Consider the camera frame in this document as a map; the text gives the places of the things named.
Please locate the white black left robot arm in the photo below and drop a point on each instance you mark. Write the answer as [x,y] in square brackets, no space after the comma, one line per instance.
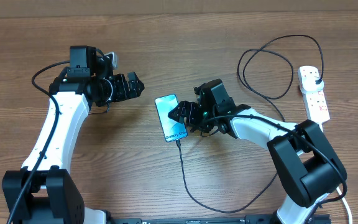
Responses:
[42,191]

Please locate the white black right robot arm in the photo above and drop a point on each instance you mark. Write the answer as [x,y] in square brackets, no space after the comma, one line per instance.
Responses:
[310,171]

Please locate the white charger plug adapter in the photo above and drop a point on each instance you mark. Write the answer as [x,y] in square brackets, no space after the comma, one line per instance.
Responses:
[310,85]

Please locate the white power strip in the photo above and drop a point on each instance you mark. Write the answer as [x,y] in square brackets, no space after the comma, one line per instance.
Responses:
[315,103]

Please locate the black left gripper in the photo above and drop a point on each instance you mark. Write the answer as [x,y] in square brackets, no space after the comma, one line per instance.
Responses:
[122,93]

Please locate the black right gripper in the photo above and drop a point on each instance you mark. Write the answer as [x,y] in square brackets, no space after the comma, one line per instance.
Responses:
[187,111]

